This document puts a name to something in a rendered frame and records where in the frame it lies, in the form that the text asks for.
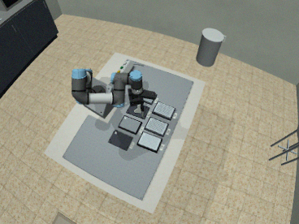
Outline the white control panel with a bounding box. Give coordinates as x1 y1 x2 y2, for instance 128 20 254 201
117 61 135 73

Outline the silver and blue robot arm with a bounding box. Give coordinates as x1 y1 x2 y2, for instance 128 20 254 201
71 69 156 108

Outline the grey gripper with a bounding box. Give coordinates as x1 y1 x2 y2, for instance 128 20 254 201
128 88 144 117

